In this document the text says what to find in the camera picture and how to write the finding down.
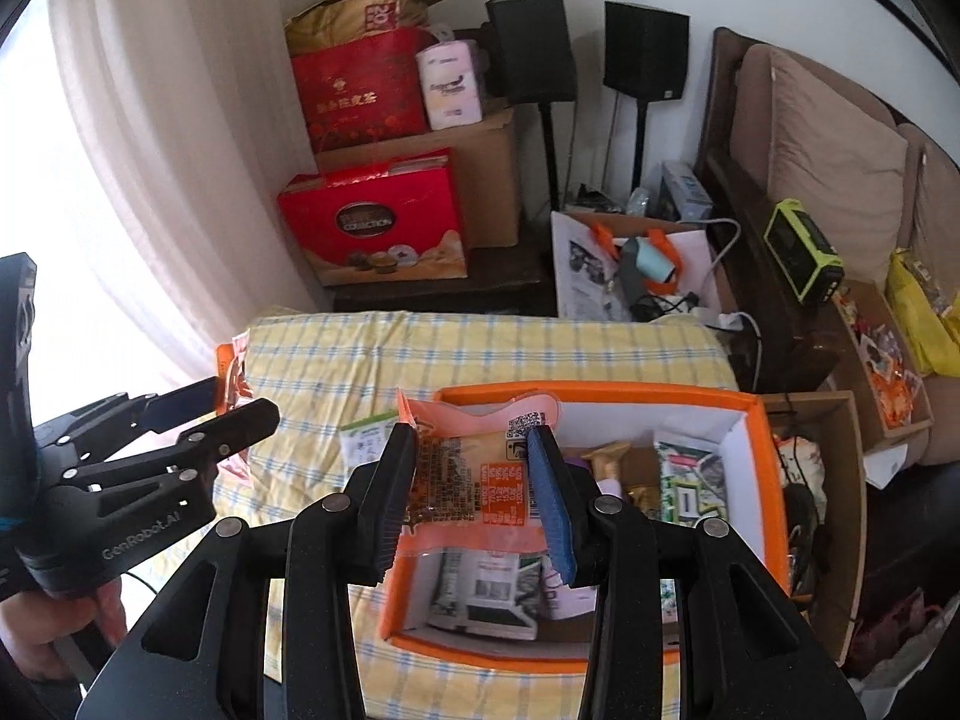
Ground cardboard tray of snacks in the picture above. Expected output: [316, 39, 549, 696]
[832, 280, 934, 454]

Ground yellow blue plaid cloth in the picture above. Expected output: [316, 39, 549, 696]
[211, 308, 740, 720]

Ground gold brown paper bag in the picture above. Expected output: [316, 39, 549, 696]
[285, 0, 443, 57]

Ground pink nut snack packet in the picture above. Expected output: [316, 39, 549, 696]
[397, 392, 560, 556]

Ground left black speaker on stand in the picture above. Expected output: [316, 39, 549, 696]
[487, 0, 578, 211]

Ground right black speaker on stand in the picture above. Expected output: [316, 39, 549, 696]
[602, 0, 690, 190]

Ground white sheer curtain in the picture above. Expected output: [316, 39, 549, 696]
[49, 0, 320, 377]

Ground white paper bag orange handles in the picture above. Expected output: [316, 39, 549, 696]
[550, 211, 739, 322]

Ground red collection gift box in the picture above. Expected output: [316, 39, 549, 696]
[277, 148, 469, 288]

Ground orange cardboard box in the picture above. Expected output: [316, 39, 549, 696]
[379, 382, 788, 674]

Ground gold snack bar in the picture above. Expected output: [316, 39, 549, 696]
[583, 442, 631, 499]

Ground pink white tissue pack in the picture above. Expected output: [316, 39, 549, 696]
[416, 39, 483, 132]

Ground green label snack packet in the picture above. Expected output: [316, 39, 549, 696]
[337, 411, 398, 476]

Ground green white seaweed snack packet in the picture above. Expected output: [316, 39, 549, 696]
[652, 429, 729, 527]

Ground yellow green portable radio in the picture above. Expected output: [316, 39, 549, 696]
[763, 199, 844, 307]

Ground large brown cardboard box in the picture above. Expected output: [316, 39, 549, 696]
[316, 107, 521, 249]

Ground red tea gift bag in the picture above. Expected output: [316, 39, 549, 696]
[291, 28, 436, 153]

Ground brown floor cardboard box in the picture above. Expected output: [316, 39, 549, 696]
[761, 392, 867, 665]

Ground white power adapter cable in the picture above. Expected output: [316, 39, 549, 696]
[696, 216, 767, 395]

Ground person's left hand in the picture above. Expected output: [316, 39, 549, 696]
[0, 578, 127, 683]

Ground orange snack packet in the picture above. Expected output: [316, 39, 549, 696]
[215, 330, 254, 488]

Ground black speaker on stand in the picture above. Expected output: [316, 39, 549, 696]
[602, 0, 690, 190]
[487, 0, 578, 211]

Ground yellow plastic bag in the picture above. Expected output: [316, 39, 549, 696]
[885, 247, 958, 379]

